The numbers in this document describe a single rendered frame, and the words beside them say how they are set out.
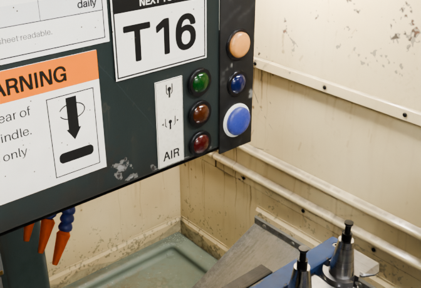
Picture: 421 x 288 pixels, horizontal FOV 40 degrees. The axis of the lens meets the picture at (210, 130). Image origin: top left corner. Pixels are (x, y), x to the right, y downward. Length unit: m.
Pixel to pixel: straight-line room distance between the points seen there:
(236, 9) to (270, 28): 0.98
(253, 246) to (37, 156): 1.33
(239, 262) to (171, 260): 0.42
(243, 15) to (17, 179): 0.25
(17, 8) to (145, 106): 0.15
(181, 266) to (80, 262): 0.35
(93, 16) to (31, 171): 0.13
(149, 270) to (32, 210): 1.58
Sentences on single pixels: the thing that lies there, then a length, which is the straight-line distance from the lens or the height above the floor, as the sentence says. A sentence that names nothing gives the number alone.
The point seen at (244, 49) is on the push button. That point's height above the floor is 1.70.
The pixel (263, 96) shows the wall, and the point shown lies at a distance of 1.61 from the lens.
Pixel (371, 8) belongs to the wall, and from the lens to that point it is 1.33.
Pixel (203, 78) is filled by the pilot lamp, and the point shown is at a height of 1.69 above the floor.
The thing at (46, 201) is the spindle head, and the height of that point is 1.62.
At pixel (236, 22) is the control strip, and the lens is 0.56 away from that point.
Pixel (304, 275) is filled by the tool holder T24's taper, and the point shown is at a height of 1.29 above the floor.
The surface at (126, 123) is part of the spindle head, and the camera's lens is 0.51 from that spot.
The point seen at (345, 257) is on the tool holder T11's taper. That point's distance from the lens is 1.01.
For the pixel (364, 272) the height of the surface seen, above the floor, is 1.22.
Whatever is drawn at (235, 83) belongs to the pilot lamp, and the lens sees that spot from 0.57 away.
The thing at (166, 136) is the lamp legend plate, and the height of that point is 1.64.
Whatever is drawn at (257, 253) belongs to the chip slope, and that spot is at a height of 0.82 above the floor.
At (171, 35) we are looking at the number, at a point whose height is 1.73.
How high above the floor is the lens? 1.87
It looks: 25 degrees down
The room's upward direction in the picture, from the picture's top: straight up
